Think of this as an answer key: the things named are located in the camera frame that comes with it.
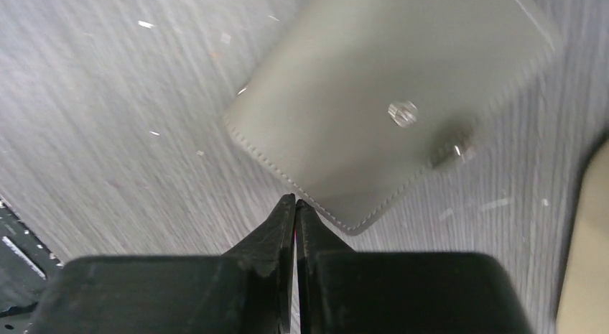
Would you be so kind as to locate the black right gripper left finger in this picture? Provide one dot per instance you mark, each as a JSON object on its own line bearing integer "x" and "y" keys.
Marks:
{"x": 248, "y": 289}

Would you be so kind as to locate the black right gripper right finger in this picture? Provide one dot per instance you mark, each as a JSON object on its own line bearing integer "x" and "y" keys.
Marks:
{"x": 342, "y": 290}

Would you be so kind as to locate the grey card holder wallet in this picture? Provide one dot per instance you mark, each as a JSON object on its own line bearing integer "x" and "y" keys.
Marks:
{"x": 362, "y": 99}

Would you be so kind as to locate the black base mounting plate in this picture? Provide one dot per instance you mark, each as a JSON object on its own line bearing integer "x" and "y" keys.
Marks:
{"x": 27, "y": 265}

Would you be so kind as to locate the cream oval tray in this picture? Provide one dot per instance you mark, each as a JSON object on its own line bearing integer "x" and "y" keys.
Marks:
{"x": 583, "y": 304}

